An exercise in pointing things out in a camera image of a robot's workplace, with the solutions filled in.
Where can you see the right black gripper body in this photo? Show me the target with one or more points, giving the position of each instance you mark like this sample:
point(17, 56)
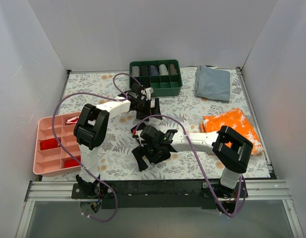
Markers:
point(142, 150)

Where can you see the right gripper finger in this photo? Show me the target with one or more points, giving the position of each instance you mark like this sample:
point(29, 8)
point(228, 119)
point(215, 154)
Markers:
point(157, 155)
point(138, 154)

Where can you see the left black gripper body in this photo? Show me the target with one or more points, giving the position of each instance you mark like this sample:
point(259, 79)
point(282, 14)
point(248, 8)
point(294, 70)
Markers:
point(148, 108)

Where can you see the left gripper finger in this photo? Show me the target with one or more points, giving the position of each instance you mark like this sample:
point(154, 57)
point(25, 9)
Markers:
point(141, 115)
point(155, 110)

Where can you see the light blue cloth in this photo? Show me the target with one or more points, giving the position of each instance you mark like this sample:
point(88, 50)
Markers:
point(213, 84)

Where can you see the orange white patterned cloth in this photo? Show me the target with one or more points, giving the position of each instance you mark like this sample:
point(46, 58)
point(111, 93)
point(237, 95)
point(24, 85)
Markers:
point(237, 120)

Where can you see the black boxer underwear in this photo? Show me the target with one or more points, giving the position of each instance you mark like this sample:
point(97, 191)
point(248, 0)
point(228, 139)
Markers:
point(141, 127)

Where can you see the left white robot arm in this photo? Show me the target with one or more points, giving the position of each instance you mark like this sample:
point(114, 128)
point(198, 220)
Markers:
point(91, 128)

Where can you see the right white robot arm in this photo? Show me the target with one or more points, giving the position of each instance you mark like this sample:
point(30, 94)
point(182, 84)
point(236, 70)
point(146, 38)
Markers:
point(230, 147)

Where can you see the black speckled rolled sock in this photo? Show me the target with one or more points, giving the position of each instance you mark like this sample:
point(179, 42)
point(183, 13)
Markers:
point(144, 70)

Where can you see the green compartment organizer box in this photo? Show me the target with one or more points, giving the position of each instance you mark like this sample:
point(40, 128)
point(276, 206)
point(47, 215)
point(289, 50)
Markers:
point(163, 86)

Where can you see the blue patterned rolled sock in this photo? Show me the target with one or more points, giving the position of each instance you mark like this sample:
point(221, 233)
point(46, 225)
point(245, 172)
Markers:
point(153, 70)

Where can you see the brown rolled sock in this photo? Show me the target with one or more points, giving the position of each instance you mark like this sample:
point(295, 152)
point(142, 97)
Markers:
point(172, 69)

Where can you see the red white rolled cloth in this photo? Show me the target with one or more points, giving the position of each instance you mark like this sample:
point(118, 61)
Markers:
point(72, 120)

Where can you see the red rolled cloth lower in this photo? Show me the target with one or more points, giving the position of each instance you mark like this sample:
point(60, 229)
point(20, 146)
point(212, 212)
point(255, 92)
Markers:
point(70, 163)

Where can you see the red rolled cloth middle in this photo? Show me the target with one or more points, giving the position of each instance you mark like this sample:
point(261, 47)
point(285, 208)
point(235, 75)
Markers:
point(48, 144)

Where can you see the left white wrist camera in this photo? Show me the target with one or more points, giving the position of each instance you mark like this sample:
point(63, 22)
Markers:
point(148, 93)

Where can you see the aluminium frame rail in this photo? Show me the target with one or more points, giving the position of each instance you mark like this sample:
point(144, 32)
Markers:
point(266, 189)

